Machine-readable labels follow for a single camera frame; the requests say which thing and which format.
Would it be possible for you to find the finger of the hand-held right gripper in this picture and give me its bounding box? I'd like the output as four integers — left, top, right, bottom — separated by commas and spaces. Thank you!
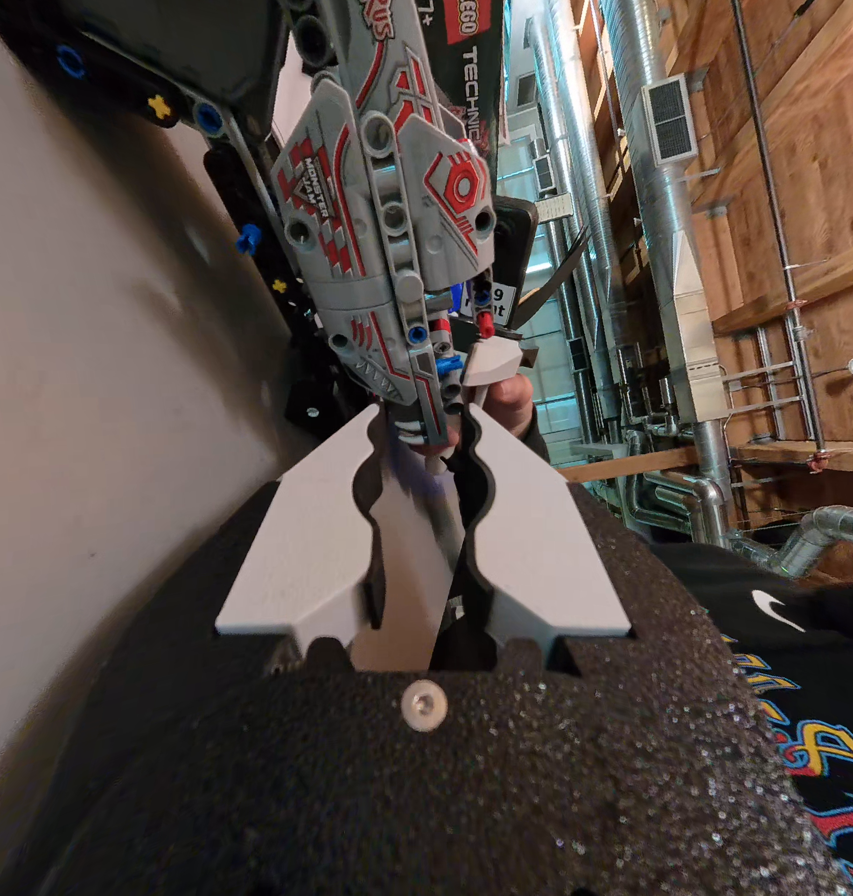
460, 338, 525, 408

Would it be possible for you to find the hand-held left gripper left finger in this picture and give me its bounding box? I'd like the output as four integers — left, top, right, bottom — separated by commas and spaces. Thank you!
214, 402, 389, 660

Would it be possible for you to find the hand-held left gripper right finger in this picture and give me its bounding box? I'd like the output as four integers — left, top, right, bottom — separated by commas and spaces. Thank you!
460, 404, 635, 643

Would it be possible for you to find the grey red toy brick model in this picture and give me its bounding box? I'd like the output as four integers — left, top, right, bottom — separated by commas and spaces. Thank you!
269, 0, 501, 477

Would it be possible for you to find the black toy brick chassis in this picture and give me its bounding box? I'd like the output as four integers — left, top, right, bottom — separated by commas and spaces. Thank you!
0, 0, 399, 438

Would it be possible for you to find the person's right forearm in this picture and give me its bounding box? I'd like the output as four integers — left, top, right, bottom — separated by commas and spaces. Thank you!
514, 406, 552, 464

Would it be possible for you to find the silver duct elbow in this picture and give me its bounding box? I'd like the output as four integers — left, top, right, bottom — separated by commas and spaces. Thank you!
727, 504, 853, 578

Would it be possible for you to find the person's right hand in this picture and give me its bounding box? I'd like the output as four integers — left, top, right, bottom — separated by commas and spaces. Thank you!
484, 373, 538, 441

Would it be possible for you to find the wooden beam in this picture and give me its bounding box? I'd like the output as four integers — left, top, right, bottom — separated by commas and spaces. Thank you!
557, 445, 702, 485

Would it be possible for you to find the black toy set box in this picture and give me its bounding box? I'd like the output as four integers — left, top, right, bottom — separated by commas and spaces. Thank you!
416, 0, 506, 211

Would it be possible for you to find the black printed sweatshirt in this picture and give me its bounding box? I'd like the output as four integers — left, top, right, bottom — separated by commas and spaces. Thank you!
650, 542, 853, 896

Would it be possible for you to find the black strap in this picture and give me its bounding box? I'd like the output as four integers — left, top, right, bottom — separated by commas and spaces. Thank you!
514, 224, 590, 330

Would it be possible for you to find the thin silver duct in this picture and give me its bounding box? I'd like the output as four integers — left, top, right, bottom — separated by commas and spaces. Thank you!
531, 0, 609, 442

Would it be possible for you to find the large silver ventilation duct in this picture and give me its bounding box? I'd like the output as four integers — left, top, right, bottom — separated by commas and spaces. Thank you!
598, 0, 735, 505

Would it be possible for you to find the white wall vent grille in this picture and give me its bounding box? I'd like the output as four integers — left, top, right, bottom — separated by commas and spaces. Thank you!
641, 73, 700, 167

